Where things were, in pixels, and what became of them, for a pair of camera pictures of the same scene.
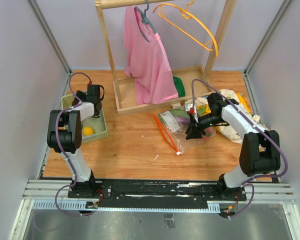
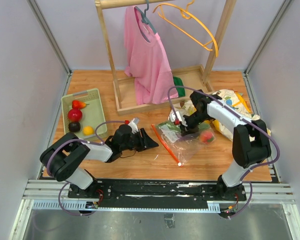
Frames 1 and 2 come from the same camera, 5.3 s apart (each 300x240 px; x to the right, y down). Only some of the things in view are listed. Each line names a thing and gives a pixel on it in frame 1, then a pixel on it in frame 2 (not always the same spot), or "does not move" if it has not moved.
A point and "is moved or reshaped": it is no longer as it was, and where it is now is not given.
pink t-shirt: x=146 y=62 does not move
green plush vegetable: x=179 y=112 -> x=172 y=125
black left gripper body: x=101 y=104 -> x=136 y=142
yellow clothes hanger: x=186 y=14 does not move
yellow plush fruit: x=88 y=131 does not move
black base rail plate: x=157 y=191 does not move
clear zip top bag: x=172 y=124 is moved or reshaped
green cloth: x=179 y=86 does not move
